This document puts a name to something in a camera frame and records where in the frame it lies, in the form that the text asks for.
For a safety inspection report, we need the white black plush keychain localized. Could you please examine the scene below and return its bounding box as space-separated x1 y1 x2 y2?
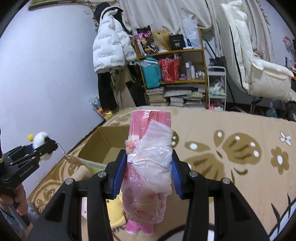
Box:
28 132 58 161

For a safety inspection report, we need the yellow plush toy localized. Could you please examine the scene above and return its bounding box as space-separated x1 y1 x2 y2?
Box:
106 192 126 229

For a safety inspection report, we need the pink plastic-wrapped tissue pack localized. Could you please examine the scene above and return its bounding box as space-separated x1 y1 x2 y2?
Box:
121 110 174 225

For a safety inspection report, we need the pink plush bear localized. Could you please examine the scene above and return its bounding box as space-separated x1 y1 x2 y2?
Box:
125 220 154 236

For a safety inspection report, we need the left hand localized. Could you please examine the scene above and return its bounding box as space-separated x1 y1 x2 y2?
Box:
1 184 28 216

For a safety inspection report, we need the open cardboard box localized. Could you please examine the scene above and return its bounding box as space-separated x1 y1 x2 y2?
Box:
78 126 130 174

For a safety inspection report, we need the white puffer jacket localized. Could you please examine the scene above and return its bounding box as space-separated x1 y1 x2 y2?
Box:
93 6 137 73

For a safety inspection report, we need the teal bag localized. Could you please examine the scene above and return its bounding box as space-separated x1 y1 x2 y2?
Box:
139 57 162 89

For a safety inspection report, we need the stack of books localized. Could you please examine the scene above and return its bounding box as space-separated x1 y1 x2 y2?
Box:
145 81 208 108

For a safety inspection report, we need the red patterned bag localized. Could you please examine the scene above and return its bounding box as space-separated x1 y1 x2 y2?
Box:
159 58 181 83

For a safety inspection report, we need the wooden shelf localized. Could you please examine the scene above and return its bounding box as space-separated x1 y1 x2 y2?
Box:
134 26 208 107

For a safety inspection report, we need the white metal cart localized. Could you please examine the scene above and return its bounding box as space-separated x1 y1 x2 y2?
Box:
207 66 227 112

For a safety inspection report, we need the blonde wig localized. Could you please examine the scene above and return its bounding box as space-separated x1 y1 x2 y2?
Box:
152 30 171 52

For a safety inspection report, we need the black box with 40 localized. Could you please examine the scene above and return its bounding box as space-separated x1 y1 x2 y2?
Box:
169 34 186 50

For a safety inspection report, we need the bag of toys by wall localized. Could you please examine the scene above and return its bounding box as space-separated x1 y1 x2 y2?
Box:
89 94 113 121

